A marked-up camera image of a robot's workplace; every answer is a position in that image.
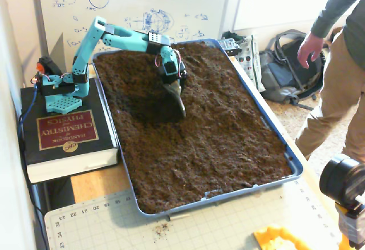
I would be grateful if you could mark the person in khaki trousers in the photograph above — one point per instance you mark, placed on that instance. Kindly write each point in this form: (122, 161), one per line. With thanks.
(336, 96)

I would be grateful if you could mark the grey yellow camera mount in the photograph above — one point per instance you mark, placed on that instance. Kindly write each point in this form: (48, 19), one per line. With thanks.
(353, 224)

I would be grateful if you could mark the brown soil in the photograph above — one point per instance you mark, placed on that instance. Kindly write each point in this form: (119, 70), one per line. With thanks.
(214, 136)

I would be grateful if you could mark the black chemistry physics handbook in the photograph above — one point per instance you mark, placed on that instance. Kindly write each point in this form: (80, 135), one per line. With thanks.
(68, 130)

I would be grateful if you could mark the black perforated electronic device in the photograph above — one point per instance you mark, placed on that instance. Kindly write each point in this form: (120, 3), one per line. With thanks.
(228, 46)

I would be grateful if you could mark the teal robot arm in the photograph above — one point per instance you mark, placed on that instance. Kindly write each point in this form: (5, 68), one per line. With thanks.
(88, 44)

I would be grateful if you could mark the grey-green cutting mat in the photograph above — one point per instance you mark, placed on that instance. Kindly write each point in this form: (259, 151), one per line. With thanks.
(199, 233)

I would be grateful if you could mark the whiteboard with blue drawings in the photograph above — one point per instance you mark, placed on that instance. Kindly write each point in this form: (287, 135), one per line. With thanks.
(128, 4)

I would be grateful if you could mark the white bag with red print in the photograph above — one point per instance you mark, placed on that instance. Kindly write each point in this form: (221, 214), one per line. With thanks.
(251, 61)

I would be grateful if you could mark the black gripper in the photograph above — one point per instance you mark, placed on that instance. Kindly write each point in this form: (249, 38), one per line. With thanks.
(174, 89)

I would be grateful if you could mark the person's hand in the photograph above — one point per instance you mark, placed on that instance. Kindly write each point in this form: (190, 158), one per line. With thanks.
(310, 50)

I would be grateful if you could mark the grey black backpack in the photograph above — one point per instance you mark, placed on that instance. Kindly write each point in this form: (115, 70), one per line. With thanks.
(285, 70)

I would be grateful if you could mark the forearm in grey sleeve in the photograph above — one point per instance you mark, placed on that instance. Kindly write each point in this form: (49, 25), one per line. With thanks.
(333, 10)

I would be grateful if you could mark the small wooden stick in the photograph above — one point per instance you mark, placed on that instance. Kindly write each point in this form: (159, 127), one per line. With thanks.
(178, 217)

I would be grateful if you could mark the black camera lens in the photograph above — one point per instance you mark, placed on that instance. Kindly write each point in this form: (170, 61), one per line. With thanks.
(339, 178)

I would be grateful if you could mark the yellow plastic part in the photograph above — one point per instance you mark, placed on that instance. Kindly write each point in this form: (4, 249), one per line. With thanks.
(265, 237)

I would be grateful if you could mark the blue plastic tray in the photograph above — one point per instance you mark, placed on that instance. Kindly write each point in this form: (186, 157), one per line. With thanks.
(256, 192)

